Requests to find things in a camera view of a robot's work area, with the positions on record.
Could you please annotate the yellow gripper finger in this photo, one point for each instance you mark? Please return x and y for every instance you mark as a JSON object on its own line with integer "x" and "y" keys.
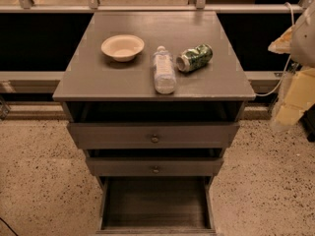
{"x": 296, "y": 96}
{"x": 282, "y": 45}

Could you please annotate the clear blue plastic bottle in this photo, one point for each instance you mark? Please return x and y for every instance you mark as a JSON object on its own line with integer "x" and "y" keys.
{"x": 164, "y": 73}

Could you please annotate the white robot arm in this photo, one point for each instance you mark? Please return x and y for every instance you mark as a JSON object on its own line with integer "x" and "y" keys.
{"x": 303, "y": 38}

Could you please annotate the grey wooden drawer cabinet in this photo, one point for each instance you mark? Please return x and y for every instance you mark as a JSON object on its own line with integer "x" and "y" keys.
{"x": 154, "y": 155}

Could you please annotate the grey open bottom drawer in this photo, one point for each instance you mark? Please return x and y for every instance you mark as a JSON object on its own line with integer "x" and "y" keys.
{"x": 156, "y": 206}

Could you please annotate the grey middle drawer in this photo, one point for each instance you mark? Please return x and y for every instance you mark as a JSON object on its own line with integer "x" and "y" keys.
{"x": 177, "y": 166}

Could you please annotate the crushed green soda can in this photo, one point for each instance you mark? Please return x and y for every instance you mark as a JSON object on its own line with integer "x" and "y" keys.
{"x": 194, "y": 58}

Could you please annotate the beige paper bowl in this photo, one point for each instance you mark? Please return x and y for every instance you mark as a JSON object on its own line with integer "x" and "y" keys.
{"x": 123, "y": 47}

